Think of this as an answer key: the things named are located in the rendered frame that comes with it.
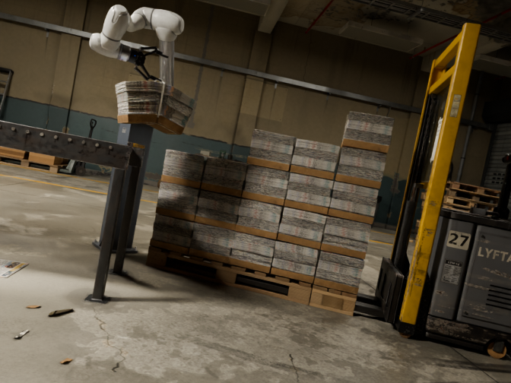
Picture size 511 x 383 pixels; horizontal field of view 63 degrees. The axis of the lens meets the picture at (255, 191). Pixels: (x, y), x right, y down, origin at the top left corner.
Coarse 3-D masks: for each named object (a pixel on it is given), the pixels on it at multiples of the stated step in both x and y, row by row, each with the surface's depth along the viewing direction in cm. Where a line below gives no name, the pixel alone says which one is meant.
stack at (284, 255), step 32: (192, 160) 282; (224, 160) 278; (160, 192) 286; (192, 192) 283; (256, 192) 276; (288, 192) 272; (320, 192) 269; (160, 224) 288; (192, 224) 284; (256, 224) 276; (288, 224) 273; (320, 224) 269; (160, 256) 288; (192, 256) 284; (256, 256) 276; (288, 256) 272; (256, 288) 278
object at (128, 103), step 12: (120, 84) 234; (132, 84) 225; (144, 84) 229; (156, 84) 232; (120, 96) 239; (132, 96) 226; (144, 96) 230; (120, 108) 245; (132, 108) 228; (144, 108) 231
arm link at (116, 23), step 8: (112, 8) 214; (120, 8) 215; (112, 16) 214; (120, 16) 214; (128, 16) 217; (136, 16) 260; (104, 24) 218; (112, 24) 216; (120, 24) 216; (128, 24) 222; (136, 24) 256; (144, 24) 266; (104, 32) 220; (112, 32) 218; (120, 32) 220
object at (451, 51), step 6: (456, 36) 255; (456, 42) 252; (450, 48) 264; (456, 48) 258; (444, 54) 279; (450, 54) 271; (456, 54) 269; (438, 60) 294; (444, 60) 284; (450, 60) 282; (438, 66) 299; (444, 66) 297
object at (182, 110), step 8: (176, 96) 238; (184, 96) 240; (168, 104) 236; (176, 104) 239; (184, 104) 241; (192, 104) 243; (168, 112) 238; (176, 112) 240; (184, 112) 242; (176, 120) 241; (184, 120) 243; (160, 128) 250; (168, 128) 240
